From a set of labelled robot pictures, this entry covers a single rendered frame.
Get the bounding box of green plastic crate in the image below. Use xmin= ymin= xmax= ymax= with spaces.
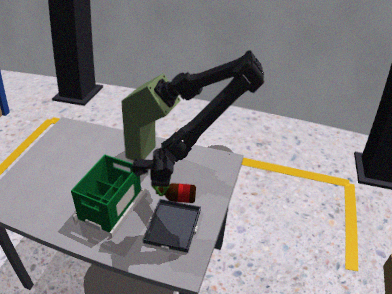
xmin=71 ymin=154 xmax=141 ymax=233

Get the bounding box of brown bottle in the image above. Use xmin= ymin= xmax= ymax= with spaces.
xmin=164 ymin=183 xmax=196 ymax=203

